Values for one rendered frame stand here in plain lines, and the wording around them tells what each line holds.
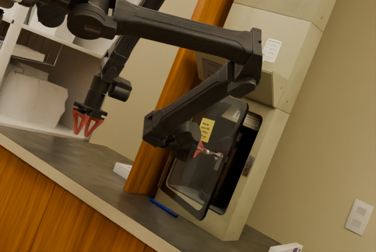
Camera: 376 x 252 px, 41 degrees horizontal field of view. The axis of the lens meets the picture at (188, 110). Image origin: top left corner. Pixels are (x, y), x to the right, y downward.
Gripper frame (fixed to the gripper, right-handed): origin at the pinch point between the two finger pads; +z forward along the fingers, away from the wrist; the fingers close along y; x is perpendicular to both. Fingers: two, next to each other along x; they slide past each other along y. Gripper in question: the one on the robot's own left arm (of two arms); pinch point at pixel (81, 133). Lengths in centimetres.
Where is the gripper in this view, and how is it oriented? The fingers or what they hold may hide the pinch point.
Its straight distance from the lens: 170.0
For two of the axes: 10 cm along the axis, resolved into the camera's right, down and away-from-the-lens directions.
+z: -3.7, 9.3, 0.3
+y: 5.5, 1.9, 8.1
